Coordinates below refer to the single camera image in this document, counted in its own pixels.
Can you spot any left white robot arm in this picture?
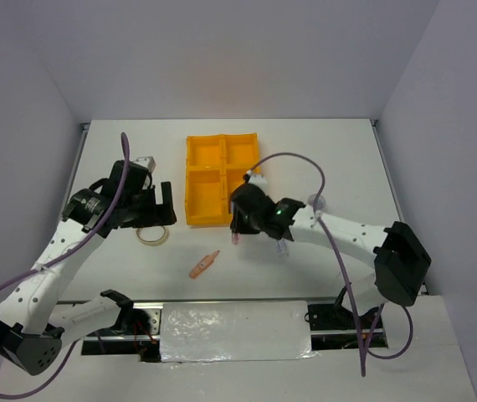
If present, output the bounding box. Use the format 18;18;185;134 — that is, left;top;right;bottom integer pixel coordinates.
0;157;177;376

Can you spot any silver foil sheet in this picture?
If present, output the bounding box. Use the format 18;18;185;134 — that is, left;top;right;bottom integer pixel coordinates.
160;301;315;363

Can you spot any metal base rail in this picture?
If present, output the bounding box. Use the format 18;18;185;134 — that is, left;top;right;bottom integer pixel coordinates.
81;300;387;363

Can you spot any yellow four-compartment tray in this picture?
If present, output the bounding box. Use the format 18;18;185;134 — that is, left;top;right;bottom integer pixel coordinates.
184;133;259;226

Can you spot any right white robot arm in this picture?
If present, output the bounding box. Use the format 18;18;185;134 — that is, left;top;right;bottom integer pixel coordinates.
230;183;431;327

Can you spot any masking tape roll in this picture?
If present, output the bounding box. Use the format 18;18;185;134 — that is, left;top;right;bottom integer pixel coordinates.
135;226;169;246

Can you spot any small clear round container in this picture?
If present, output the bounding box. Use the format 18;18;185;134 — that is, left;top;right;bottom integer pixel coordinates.
307;193;326;210

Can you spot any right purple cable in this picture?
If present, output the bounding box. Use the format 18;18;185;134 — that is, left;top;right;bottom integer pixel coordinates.
246;152;415;378

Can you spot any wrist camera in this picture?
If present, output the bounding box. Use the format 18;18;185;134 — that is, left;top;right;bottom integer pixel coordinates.
244;170;268;192
134;157;156;173

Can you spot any small spray bottle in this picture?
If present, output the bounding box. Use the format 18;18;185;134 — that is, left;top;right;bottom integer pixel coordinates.
275;240;290;258

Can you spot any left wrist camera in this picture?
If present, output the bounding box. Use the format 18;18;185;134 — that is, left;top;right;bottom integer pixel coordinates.
134;157;156;173

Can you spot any purple cable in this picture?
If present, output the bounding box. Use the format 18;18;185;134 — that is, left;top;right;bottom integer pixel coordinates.
246;152;415;378
0;131;133;398

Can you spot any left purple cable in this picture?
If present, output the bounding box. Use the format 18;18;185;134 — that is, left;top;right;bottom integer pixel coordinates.
0;131;133;398

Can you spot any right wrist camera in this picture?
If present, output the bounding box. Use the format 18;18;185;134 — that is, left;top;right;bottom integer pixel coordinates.
244;170;268;192

